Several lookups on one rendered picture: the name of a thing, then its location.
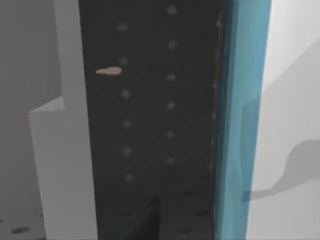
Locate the small salmon-coloured piece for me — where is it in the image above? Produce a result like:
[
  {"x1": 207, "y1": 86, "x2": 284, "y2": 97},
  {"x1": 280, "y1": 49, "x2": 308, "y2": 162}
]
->
[{"x1": 95, "y1": 66, "x2": 123, "y2": 76}]

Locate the grey pierced panel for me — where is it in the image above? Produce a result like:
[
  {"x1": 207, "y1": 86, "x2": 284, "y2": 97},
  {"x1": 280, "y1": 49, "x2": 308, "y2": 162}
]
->
[{"x1": 0, "y1": 211, "x2": 47, "y2": 240}]

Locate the light blue rack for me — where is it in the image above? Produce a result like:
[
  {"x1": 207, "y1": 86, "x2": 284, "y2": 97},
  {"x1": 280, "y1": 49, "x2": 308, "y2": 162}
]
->
[{"x1": 213, "y1": 0, "x2": 273, "y2": 240}]

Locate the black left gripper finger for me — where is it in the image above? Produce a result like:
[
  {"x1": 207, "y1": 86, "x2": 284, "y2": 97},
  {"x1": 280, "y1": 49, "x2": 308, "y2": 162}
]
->
[{"x1": 113, "y1": 196, "x2": 161, "y2": 240}]

